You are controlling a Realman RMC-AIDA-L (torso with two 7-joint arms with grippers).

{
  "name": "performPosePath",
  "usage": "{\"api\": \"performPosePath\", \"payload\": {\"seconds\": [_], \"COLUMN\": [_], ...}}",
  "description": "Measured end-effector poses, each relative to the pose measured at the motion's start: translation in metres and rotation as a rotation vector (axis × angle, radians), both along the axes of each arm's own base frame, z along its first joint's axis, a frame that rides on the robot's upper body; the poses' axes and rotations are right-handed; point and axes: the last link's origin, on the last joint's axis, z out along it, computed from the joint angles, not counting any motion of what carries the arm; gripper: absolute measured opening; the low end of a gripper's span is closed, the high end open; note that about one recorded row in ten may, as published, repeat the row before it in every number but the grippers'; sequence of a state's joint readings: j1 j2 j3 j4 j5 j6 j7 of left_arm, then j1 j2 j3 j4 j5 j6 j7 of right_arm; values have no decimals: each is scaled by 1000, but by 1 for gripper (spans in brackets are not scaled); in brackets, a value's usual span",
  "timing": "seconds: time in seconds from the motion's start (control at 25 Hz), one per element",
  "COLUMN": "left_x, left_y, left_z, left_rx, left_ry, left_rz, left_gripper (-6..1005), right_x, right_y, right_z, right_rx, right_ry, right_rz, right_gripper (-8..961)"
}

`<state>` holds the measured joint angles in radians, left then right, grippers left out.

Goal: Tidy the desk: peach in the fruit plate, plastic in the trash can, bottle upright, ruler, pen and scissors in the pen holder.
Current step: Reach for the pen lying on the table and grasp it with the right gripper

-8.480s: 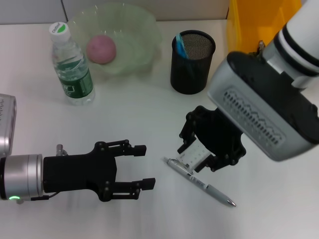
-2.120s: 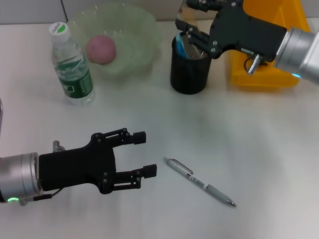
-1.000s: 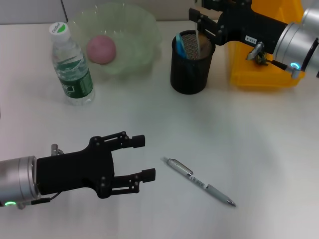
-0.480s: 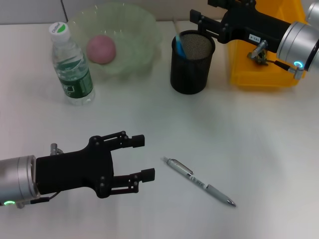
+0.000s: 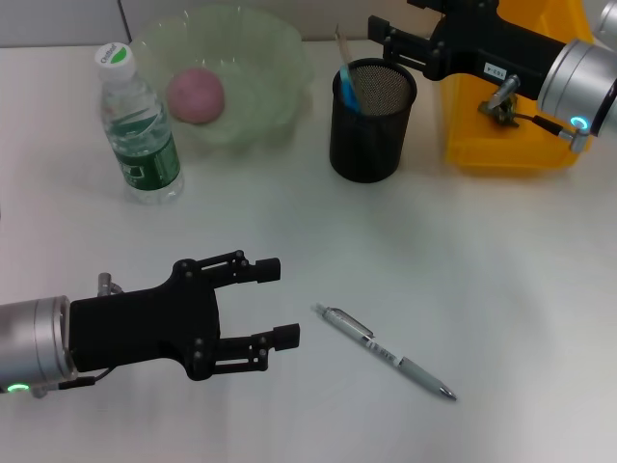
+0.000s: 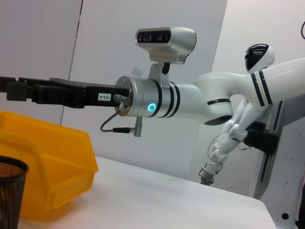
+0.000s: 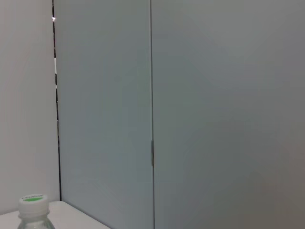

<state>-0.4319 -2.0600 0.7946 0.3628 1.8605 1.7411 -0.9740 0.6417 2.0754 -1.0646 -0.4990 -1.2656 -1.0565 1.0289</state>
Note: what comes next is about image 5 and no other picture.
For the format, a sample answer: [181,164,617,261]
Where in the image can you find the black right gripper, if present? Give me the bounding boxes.
[367,0,568,102]

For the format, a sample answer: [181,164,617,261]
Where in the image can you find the silver ballpoint pen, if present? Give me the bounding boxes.
[315,302,458,401]

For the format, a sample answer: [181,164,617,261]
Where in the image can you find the gripper cable with plugs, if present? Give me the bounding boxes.
[31,272,125,400]
[483,73,593,154]

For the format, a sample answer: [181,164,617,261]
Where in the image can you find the right gripper cable with plugs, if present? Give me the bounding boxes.
[483,73,593,154]

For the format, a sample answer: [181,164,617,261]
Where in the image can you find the blue and teal scissors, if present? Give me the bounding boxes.
[338,64,382,149]

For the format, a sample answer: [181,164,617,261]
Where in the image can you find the grey vertical wall trim strip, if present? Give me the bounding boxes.
[117,0,133,45]

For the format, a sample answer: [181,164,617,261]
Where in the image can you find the yellow plastic bin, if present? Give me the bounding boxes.
[437,0,607,176]

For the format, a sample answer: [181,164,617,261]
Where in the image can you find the green plastic wrapper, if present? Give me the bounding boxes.
[476,91,522,129]

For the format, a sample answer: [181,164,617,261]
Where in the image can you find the black mesh cup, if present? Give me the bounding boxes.
[330,58,418,184]

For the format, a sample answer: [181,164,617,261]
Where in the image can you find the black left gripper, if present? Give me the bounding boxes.
[69,249,302,382]

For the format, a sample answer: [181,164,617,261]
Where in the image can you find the pink toy peach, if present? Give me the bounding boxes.
[166,67,227,126]

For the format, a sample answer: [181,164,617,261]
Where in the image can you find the clear plastic ruler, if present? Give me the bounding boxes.
[334,23,362,105]

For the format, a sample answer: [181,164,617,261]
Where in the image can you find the left gripper cable with plugs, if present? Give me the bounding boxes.
[31,272,125,400]

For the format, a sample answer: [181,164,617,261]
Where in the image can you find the green translucent fruit bowl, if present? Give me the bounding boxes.
[127,4,314,158]

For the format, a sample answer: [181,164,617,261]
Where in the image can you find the clear bottle with green label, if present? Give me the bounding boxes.
[94,41,185,204]

